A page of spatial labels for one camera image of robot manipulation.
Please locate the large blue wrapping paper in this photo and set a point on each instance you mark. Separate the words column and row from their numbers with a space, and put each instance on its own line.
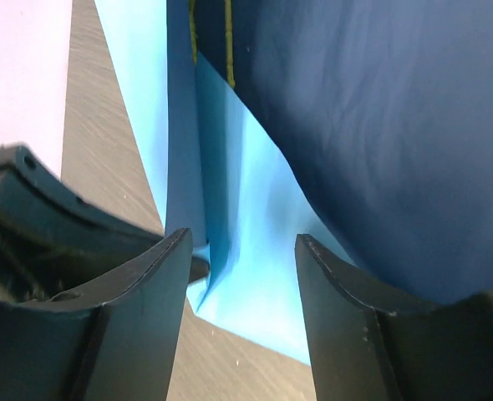
column 366, row 124

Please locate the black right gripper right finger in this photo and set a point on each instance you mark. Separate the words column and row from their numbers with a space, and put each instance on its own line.
column 368, row 340

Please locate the peach fake rose stem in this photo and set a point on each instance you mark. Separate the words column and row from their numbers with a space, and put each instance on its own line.
column 229, row 44
column 192, row 24

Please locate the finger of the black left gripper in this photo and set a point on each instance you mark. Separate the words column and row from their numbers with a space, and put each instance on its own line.
column 54, row 245

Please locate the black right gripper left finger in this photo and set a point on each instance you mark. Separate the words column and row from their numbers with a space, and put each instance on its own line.
column 112, row 338

